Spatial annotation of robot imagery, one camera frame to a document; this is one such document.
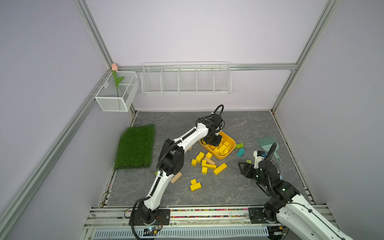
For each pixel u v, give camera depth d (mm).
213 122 728
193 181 845
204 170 869
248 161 913
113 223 727
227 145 985
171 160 574
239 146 992
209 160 919
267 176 581
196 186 811
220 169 896
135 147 967
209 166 896
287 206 542
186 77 967
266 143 1021
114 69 893
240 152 956
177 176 862
